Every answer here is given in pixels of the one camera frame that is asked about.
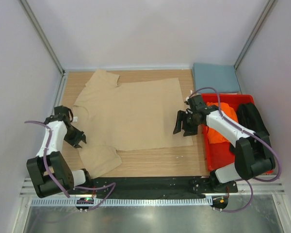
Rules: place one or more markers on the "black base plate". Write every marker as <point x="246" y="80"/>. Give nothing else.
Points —
<point x="190" y="184"/>

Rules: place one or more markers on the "slotted cable duct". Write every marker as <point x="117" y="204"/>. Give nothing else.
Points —
<point x="87" y="202"/>

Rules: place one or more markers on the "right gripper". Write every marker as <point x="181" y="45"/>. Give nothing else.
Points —
<point x="182" y="116"/>

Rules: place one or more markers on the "beige t shirt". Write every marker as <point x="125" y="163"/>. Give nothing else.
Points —
<point x="126" y="116"/>

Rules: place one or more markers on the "aluminium front rail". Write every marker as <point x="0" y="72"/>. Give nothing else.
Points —
<point x="27" y="189"/>

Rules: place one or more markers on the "folded blue t shirt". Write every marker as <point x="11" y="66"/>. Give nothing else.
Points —
<point x="220" y="77"/>

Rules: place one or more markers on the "red plastic bin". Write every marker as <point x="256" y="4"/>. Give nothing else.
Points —
<point x="219" y="155"/>

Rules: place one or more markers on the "aluminium frame post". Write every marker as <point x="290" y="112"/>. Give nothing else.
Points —
<point x="265" y="13"/>
<point x="37" y="27"/>

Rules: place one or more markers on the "right aluminium frame post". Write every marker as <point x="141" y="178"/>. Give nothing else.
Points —
<point x="265" y="13"/>

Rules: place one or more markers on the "black t shirt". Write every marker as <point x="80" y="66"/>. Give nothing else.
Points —
<point x="253" y="117"/>

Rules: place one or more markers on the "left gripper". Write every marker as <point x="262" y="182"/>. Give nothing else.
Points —
<point x="79" y="137"/>

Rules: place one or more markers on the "orange t shirt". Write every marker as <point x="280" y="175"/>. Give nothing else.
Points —
<point x="213" y="136"/>

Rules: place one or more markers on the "left aluminium frame post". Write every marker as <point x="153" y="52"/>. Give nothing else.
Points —
<point x="37" y="27"/>

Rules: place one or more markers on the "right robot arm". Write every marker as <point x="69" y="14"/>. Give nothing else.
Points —
<point x="245" y="166"/>

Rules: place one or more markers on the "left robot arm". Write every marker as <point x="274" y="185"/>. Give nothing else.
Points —
<point x="48" y="170"/>

